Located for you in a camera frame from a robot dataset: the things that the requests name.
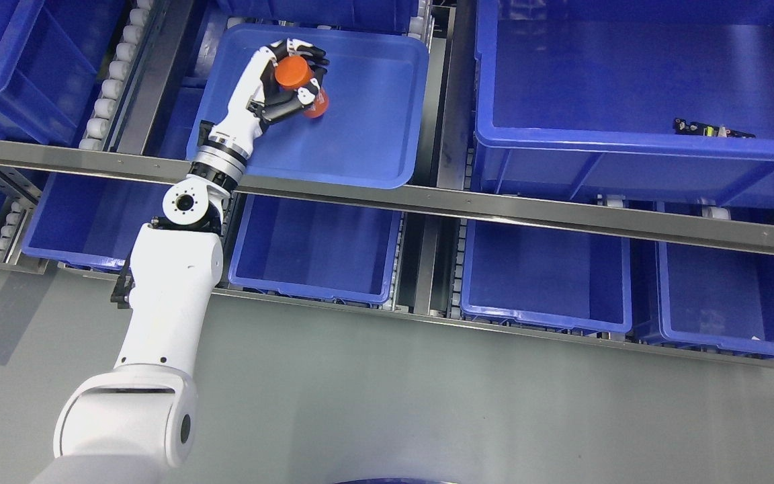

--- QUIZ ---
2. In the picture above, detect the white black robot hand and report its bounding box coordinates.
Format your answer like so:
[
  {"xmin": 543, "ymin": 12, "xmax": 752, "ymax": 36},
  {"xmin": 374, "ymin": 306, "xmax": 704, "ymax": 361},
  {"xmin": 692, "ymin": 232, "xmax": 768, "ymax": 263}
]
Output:
[{"xmin": 210, "ymin": 39, "xmax": 331, "ymax": 151}]

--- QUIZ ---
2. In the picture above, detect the orange cylindrical capacitor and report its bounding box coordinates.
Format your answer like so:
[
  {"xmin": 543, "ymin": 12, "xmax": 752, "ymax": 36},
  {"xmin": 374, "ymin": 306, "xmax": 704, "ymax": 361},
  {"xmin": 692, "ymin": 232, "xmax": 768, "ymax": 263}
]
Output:
[{"xmin": 275, "ymin": 56, "xmax": 329, "ymax": 114}]

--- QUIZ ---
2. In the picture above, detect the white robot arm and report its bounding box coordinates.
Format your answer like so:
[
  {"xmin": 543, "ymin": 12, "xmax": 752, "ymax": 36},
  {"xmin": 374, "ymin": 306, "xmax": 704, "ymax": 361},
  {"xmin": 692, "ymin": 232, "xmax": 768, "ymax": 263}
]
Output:
[{"xmin": 34, "ymin": 38, "xmax": 329, "ymax": 483}]

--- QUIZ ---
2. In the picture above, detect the shallow blue tray bin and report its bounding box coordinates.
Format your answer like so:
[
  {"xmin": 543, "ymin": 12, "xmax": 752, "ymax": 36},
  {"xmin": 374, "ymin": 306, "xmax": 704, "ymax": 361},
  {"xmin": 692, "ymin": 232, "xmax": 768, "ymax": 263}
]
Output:
[{"xmin": 185, "ymin": 24, "xmax": 428, "ymax": 189}]

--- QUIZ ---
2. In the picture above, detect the blue bin lower middle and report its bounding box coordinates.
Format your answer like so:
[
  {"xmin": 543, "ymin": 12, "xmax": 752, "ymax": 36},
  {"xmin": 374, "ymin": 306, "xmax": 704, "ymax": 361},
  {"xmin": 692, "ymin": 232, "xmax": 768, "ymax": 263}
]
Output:
[{"xmin": 228, "ymin": 196, "xmax": 400, "ymax": 307}]

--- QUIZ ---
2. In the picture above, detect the blue bin lower left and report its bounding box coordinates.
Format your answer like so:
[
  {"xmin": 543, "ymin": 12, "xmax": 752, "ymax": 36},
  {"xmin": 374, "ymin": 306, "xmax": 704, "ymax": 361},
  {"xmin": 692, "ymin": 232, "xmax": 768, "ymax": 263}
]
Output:
[{"xmin": 21, "ymin": 173, "xmax": 168, "ymax": 272}]

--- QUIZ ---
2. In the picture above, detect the large blue bin upper right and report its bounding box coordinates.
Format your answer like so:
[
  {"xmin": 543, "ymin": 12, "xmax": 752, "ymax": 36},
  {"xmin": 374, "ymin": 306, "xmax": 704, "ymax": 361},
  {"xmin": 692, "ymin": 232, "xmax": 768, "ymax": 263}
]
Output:
[{"xmin": 472, "ymin": 1, "xmax": 774, "ymax": 209}]

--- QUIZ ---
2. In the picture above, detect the blue bin upper left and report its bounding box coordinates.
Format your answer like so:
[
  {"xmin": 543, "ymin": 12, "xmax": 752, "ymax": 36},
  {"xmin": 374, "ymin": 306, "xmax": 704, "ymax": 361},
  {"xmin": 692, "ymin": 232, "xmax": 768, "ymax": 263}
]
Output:
[{"xmin": 0, "ymin": 1, "xmax": 127, "ymax": 146}]

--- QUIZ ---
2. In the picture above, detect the blue bin lower centre right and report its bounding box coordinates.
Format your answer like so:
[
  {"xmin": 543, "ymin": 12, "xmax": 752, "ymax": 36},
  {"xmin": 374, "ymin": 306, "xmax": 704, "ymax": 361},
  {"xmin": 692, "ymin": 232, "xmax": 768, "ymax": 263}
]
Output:
[{"xmin": 460, "ymin": 220, "xmax": 633, "ymax": 334}]

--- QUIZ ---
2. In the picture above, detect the small black component in bin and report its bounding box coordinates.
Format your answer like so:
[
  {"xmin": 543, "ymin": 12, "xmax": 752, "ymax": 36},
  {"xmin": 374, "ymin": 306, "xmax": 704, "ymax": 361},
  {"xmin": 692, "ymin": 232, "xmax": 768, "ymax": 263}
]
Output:
[{"xmin": 673, "ymin": 118, "xmax": 756, "ymax": 138}]

